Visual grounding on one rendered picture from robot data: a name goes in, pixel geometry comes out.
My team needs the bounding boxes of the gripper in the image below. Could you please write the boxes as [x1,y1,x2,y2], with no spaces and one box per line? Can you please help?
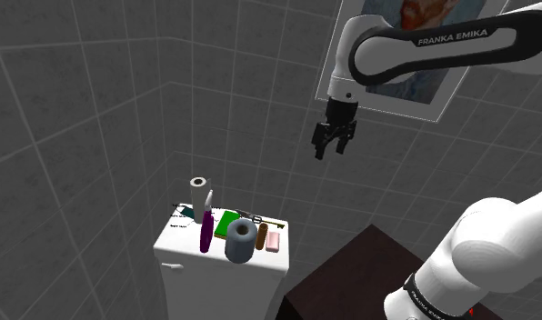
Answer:
[311,97,359,161]

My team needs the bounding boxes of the scissors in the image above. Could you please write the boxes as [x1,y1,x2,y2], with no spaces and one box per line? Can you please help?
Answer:
[234,207,264,225]

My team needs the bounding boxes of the pink soap bar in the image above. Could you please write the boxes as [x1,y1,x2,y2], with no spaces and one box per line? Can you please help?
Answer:
[265,231,281,254]

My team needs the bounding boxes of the brown cylinder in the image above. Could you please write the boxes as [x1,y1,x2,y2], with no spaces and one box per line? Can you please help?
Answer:
[255,222,269,251]

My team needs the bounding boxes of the grey-blue toilet paper roll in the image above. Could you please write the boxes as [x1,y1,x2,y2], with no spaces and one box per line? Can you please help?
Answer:
[224,217,259,265]

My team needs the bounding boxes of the upright white paper roll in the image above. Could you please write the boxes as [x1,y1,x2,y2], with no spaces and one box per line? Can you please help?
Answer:
[189,175,212,225]

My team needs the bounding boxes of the purple spray bottle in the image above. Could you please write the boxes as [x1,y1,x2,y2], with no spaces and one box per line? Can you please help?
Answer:
[199,189,216,255]

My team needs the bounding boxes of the teal and white leaflet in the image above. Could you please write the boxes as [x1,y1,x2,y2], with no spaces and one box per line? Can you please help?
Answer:
[170,203,196,229]

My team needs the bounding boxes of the white toilet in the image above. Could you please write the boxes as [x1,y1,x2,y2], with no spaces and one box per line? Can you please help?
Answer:
[153,203,291,320]

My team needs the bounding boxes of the framed wall portrait picture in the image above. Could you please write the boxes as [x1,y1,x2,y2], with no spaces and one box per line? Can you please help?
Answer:
[315,0,512,124]

